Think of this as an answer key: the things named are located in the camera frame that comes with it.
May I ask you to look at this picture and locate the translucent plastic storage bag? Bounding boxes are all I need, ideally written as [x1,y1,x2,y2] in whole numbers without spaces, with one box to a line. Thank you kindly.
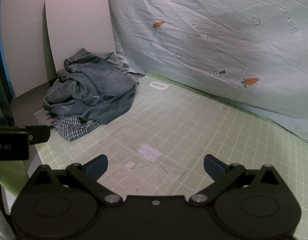
[94,81,226,198]

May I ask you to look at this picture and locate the dark teal sweatshirt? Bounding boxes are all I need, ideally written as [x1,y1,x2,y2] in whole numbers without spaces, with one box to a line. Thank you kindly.
[43,57,136,124]

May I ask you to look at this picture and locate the carrot print bed sheet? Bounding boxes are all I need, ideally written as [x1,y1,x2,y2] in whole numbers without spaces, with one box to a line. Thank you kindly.
[109,0,308,142]

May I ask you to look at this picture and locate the grey crumpled garment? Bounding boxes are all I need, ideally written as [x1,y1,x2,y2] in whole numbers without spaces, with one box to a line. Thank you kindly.
[97,52,139,84]

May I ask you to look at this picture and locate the blue denim jeans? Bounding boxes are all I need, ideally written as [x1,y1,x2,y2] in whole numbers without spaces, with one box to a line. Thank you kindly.
[64,48,101,68]

